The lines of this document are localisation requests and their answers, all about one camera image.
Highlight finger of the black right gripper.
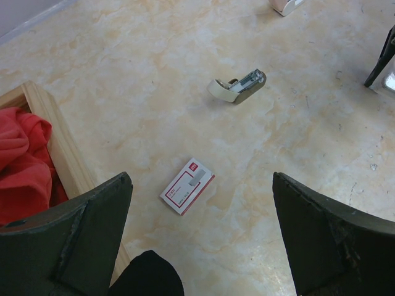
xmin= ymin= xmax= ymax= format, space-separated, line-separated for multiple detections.
xmin=364 ymin=25 xmax=395 ymax=88

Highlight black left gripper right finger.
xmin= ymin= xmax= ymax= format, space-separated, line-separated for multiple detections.
xmin=272 ymin=173 xmax=394 ymax=295

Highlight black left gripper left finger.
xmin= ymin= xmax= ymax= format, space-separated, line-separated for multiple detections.
xmin=1 ymin=172 xmax=133 ymax=295

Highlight red hanging garment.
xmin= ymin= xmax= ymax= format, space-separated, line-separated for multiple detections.
xmin=1 ymin=107 xmax=68 ymax=226

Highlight black hanging garment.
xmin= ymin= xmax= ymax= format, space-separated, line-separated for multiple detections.
xmin=108 ymin=250 xmax=185 ymax=295

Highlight wooden clothes rack frame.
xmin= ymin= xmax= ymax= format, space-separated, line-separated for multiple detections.
xmin=1 ymin=82 xmax=128 ymax=283

